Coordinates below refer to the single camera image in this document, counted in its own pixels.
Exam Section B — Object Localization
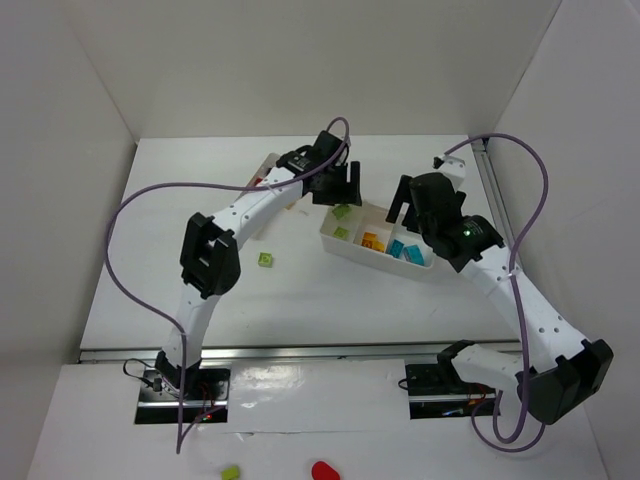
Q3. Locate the teal lego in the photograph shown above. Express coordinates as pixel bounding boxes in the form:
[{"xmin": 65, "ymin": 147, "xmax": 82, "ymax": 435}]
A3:
[
  {"xmin": 403, "ymin": 245, "xmax": 426, "ymax": 266},
  {"xmin": 386, "ymin": 239, "xmax": 404, "ymax": 258}
]

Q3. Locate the orange lego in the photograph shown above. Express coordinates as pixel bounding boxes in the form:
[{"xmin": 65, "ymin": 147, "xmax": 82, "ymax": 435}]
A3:
[{"xmin": 361, "ymin": 232, "xmax": 378, "ymax": 249}]

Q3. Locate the white divided tray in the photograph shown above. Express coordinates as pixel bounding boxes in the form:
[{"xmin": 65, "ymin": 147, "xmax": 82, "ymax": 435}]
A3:
[
  {"xmin": 247, "ymin": 153, "xmax": 280, "ymax": 187},
  {"xmin": 319, "ymin": 202, "xmax": 435, "ymax": 280}
]

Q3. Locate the pale green small lego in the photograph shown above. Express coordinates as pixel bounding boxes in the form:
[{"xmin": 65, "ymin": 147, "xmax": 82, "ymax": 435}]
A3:
[{"xmin": 333, "ymin": 227, "xmax": 349, "ymax": 239}]

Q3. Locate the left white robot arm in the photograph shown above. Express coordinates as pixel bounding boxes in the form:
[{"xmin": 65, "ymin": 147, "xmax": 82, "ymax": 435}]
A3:
[{"xmin": 155, "ymin": 130, "xmax": 362, "ymax": 393}]

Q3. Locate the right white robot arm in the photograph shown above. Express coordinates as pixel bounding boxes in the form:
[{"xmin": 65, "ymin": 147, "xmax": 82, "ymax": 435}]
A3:
[{"xmin": 386, "ymin": 173, "xmax": 614, "ymax": 425}]

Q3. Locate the red piece outside front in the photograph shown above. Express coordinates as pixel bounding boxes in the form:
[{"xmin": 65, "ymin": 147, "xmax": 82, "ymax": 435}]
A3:
[{"xmin": 311, "ymin": 460, "xmax": 341, "ymax": 480}]

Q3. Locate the green lego outside front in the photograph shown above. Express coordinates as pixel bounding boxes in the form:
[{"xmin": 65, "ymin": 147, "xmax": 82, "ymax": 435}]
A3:
[{"xmin": 220, "ymin": 465, "xmax": 241, "ymax": 480}]

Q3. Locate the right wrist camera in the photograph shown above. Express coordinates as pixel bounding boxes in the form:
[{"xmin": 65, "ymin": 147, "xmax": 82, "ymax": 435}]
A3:
[{"xmin": 433, "ymin": 155, "xmax": 466, "ymax": 191}]

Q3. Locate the aluminium right rail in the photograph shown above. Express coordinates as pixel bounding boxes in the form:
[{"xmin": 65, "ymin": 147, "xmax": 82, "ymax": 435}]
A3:
[{"xmin": 469, "ymin": 135, "xmax": 546, "ymax": 346}]

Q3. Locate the aluminium rail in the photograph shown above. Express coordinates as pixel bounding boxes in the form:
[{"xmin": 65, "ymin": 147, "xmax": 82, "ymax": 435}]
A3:
[
  {"xmin": 77, "ymin": 341, "xmax": 453, "ymax": 364},
  {"xmin": 469, "ymin": 135, "xmax": 546, "ymax": 346}
]

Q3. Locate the aluminium front rail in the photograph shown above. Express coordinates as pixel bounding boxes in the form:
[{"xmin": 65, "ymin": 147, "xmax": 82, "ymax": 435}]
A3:
[{"xmin": 77, "ymin": 341, "xmax": 453, "ymax": 364}]

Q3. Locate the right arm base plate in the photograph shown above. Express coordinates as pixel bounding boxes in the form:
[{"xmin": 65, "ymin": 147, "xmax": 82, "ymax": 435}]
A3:
[{"xmin": 397, "ymin": 352, "xmax": 496, "ymax": 420}]

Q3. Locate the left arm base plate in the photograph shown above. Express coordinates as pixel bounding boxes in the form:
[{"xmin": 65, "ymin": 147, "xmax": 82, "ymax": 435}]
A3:
[{"xmin": 134, "ymin": 367, "xmax": 231, "ymax": 425}]

